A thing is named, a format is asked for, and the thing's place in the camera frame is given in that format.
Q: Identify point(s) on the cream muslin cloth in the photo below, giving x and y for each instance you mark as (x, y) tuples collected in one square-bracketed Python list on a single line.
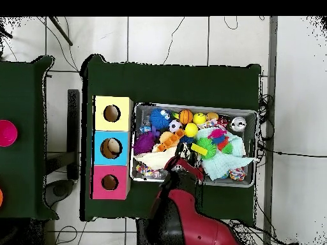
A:
[(158, 159)]

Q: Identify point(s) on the orange plastic toy block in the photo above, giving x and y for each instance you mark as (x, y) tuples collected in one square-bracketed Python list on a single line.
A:
[(171, 139)]

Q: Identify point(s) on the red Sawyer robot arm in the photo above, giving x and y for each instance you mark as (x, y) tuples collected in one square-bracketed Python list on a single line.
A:
[(189, 222)]

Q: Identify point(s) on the clear mesh bin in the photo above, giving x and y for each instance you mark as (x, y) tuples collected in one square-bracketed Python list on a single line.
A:
[(249, 137)]

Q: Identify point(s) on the wooden box with three holes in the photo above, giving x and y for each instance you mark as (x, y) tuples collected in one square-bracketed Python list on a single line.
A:
[(102, 125)]

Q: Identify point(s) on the yellow sponge block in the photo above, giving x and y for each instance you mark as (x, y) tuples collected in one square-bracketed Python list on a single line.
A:
[(198, 149)]

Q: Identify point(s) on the green puffer ball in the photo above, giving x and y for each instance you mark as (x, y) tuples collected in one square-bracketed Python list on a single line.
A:
[(208, 146)]

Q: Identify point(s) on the mint green muslin cloth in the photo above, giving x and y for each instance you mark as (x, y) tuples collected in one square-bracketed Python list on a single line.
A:
[(219, 163)]

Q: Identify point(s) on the orange round sponge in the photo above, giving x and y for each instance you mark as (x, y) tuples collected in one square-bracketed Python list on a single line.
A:
[(164, 136)]

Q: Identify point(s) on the yellow tennis ball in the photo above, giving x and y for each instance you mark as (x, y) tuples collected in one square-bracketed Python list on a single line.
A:
[(191, 129)]

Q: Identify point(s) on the black and white soccer ball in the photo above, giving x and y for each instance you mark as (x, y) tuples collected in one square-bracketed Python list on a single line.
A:
[(175, 125)]

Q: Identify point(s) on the purple spiky ball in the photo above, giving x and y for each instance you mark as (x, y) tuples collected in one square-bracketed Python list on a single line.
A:
[(143, 144)]

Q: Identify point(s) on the yellow smiley ball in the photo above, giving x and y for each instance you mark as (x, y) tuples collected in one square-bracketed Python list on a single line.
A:
[(199, 118)]

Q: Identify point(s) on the orange toy basketball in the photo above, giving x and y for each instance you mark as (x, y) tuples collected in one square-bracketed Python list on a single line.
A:
[(186, 116)]

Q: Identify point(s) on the blue fuzzy ball with eyes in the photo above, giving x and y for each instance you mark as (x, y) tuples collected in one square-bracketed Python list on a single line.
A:
[(159, 118)]

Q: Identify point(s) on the orange plush toy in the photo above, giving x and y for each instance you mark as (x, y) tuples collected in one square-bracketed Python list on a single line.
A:
[(212, 116)]

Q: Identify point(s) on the silver drink can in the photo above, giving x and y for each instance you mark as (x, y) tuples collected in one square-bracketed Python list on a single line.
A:
[(238, 124)]

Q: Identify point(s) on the dark green tablecloth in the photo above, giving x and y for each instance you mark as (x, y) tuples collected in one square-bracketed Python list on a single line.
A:
[(23, 89), (178, 81)]

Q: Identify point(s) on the black stand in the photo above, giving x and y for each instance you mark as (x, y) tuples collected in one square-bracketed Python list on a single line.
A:
[(73, 127)]

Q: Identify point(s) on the pink ball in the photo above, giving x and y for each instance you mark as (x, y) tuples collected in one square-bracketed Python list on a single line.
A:
[(6, 134)]

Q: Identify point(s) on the black rod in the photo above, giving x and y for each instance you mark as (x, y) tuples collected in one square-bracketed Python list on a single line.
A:
[(61, 32)]

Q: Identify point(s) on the orange ball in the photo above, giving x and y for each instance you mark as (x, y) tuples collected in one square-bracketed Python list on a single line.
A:
[(1, 197)]

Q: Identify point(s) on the grey metal rail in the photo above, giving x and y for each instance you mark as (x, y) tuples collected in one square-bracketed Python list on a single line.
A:
[(272, 51)]

